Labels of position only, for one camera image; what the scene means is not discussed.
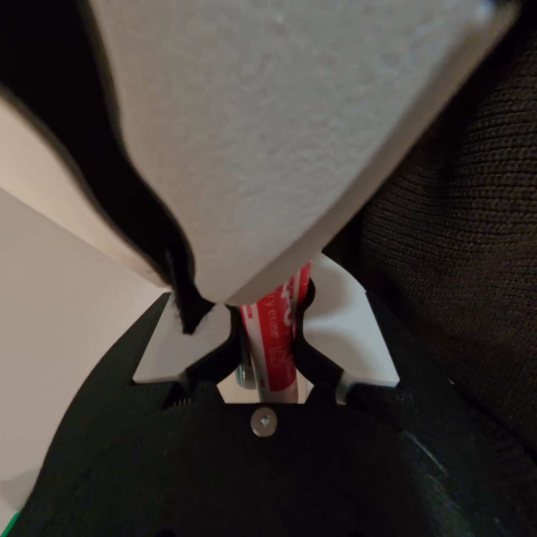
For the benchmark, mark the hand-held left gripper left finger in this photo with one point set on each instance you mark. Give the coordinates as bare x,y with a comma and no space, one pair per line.
163,356

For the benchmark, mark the person's black sweater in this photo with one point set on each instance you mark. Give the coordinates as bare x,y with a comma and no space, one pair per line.
461,230

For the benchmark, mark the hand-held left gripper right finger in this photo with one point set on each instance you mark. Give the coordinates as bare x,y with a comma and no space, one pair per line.
348,335

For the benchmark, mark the black dry erase marker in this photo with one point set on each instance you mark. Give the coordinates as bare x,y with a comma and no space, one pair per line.
247,348

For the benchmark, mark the green plastic bin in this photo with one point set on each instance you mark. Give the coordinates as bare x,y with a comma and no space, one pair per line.
16,517

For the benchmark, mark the black fuzzy tie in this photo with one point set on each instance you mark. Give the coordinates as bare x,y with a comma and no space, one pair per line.
191,321

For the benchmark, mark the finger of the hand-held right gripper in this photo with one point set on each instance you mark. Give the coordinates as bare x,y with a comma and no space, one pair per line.
42,176
272,126

